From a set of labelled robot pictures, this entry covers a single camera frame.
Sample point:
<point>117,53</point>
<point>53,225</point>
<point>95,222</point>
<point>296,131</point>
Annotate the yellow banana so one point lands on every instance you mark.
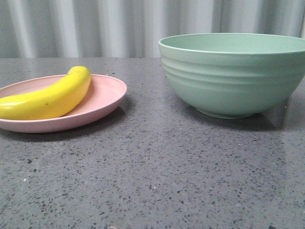
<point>53,101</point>

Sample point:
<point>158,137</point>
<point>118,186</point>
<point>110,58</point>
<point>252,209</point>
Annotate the pink plate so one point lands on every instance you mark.
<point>104,95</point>

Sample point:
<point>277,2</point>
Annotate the green ribbed bowl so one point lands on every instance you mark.
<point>233,75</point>

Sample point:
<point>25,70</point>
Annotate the white curtain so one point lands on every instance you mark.
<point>132,28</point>

